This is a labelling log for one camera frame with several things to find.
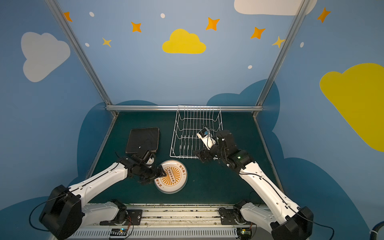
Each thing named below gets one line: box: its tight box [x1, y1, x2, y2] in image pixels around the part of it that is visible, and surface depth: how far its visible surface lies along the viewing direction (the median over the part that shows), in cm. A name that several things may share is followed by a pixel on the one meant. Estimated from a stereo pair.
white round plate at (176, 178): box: [154, 159, 188, 195], surface depth 88 cm
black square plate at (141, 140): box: [125, 127, 160, 157], surface depth 106 cm
